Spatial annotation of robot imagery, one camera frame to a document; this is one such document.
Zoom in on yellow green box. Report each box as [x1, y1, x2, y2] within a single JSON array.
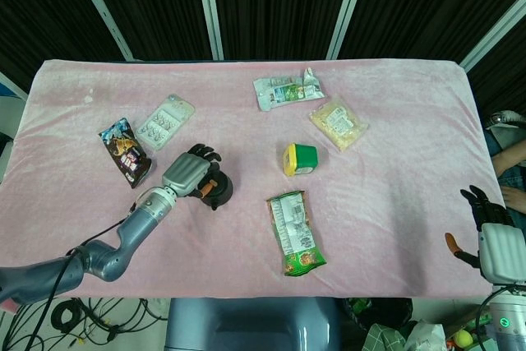
[[281, 142, 321, 178]]

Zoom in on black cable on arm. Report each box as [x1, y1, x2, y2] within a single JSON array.
[[24, 188, 154, 351]]

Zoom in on black rubbish bag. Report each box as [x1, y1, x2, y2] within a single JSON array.
[[343, 296, 414, 332]]

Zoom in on green white checked cloth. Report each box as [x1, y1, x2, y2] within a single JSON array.
[[360, 321, 413, 351]]

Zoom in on pink plush table cloth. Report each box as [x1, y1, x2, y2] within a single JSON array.
[[0, 58, 509, 302]]

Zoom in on white sneaker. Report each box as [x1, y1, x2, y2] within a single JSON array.
[[486, 109, 526, 130]]

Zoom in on white green food packet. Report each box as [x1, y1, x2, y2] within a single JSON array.
[[251, 67, 326, 113]]

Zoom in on black coiled floor cable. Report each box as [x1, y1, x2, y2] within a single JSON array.
[[48, 299, 83, 334]]

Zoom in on green snack bag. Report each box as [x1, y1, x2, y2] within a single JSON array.
[[265, 190, 328, 278]]

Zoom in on yellow tennis ball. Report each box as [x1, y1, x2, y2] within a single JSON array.
[[454, 329, 474, 349]]

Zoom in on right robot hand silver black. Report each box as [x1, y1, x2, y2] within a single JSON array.
[[444, 184, 526, 285]]

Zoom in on dark brown snack packet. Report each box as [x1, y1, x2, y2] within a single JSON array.
[[97, 117, 155, 190]]

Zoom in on black cup base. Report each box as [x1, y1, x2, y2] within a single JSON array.
[[196, 169, 235, 212]]

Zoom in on seated person in jeans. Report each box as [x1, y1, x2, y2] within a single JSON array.
[[484, 123, 526, 213]]

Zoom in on blue-grey robot torso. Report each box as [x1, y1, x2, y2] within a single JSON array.
[[163, 296, 343, 351]]

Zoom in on clear blister pack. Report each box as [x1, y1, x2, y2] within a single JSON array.
[[134, 94, 196, 152]]

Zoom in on clear packet beige contents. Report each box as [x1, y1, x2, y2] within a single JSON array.
[[308, 98, 370, 152]]

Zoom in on white plastic bag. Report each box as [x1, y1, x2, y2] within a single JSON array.
[[404, 317, 450, 351]]

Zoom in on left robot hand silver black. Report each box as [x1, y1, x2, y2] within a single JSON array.
[[161, 143, 224, 201]]

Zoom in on white frame post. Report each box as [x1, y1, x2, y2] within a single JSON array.
[[327, 0, 372, 61], [459, 0, 526, 73], [194, 0, 225, 61], [67, 0, 135, 61]]

